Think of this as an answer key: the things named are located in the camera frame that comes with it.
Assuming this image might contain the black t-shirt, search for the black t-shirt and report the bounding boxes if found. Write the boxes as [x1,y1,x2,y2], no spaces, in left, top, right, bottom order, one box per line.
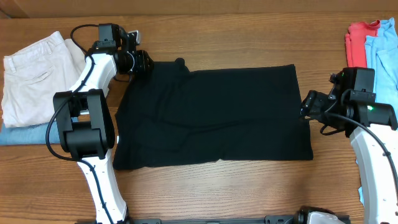
[113,58,313,170]

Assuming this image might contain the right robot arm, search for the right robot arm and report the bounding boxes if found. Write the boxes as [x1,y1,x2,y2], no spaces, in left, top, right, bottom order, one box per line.
[300,67,397,223]

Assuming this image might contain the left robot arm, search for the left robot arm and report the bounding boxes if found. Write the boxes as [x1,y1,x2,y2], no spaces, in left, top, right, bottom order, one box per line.
[49,23,154,224]

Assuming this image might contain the red t-shirt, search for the red t-shirt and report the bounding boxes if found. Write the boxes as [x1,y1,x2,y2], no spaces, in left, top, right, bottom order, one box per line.
[345,20,381,68]

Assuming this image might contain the light blue t-shirt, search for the light blue t-shirt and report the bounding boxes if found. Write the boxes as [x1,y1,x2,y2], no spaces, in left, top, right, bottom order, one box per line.
[364,17,397,111]

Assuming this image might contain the beige folded trousers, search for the beige folded trousers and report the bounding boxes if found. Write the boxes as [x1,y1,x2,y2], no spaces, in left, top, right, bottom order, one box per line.
[1,31,85,128]

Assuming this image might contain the blue folded jeans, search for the blue folded jeans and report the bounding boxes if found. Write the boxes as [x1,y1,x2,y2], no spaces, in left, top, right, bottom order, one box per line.
[0,118,78,146]

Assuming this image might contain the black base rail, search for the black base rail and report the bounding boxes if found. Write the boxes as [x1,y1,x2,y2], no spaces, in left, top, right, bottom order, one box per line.
[76,214,351,224]

